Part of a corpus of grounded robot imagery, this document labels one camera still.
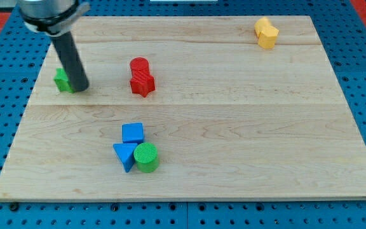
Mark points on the red star block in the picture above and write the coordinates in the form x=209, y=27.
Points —
x=142, y=83

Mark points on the blue cube block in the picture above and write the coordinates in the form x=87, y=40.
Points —
x=132, y=133

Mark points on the green cylinder block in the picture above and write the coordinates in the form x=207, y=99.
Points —
x=146, y=157

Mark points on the red cylinder block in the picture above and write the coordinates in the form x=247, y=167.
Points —
x=139, y=65

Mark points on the blue triangle block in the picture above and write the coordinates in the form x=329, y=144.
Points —
x=125, y=152

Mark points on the yellow pentagon block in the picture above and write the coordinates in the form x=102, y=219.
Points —
x=268, y=37

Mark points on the yellow heart block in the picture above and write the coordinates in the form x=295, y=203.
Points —
x=261, y=24

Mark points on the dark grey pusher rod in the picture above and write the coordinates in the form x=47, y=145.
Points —
x=68, y=54

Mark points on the green star block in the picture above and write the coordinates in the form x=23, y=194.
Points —
x=62, y=82

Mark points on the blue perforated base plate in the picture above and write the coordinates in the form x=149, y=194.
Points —
x=341, y=28

